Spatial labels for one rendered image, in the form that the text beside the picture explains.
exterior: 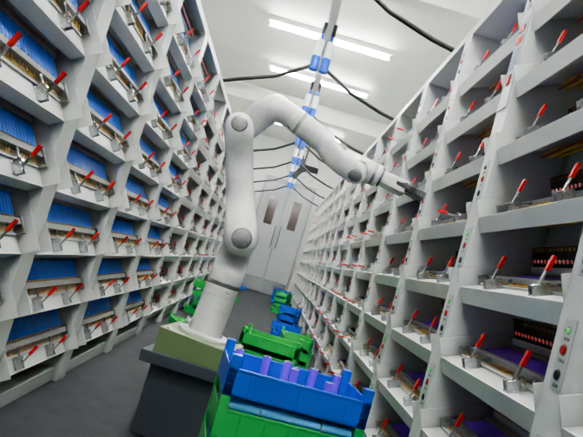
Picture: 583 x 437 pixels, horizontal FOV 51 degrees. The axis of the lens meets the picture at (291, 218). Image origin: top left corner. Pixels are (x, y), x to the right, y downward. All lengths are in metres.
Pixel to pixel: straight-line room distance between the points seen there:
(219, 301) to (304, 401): 0.92
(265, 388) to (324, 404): 0.13
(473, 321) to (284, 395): 0.70
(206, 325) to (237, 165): 0.56
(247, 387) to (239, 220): 0.95
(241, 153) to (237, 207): 0.19
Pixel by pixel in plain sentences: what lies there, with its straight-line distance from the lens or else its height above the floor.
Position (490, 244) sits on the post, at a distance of 1.78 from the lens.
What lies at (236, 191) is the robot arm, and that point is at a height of 0.87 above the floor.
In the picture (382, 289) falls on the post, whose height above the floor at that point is 0.69.
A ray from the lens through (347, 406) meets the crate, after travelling 1.28.
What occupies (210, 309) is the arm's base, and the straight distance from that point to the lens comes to 2.13.
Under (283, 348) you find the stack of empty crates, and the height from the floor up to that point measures 0.27.
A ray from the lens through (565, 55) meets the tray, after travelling 1.62.
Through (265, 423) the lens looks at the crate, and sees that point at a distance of 1.26.
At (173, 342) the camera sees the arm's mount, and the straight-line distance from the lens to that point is 2.07.
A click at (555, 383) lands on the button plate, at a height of 0.61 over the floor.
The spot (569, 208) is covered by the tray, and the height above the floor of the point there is 0.93.
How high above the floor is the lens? 0.68
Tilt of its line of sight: 4 degrees up
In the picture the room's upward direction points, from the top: 16 degrees clockwise
